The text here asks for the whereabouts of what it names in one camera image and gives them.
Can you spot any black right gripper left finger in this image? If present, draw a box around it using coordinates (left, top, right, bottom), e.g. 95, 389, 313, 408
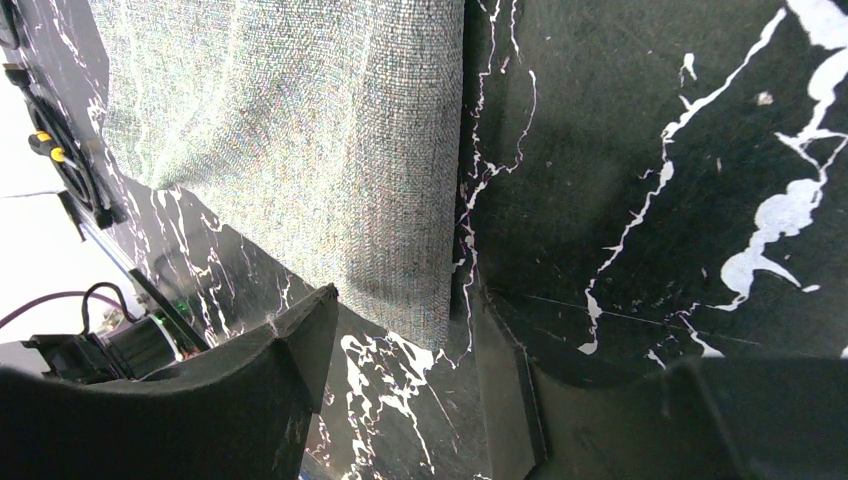
1, 285, 339, 479

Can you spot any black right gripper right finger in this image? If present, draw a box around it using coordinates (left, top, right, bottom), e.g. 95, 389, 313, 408
473, 300, 847, 479

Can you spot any grey fabric napkin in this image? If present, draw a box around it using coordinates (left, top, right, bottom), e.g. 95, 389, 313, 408
90, 1, 464, 349

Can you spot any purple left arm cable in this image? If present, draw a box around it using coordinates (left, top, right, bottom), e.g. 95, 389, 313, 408
0, 290, 127, 331

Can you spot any lower black coiled cable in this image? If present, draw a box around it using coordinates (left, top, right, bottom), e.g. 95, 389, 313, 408
3, 62, 128, 231

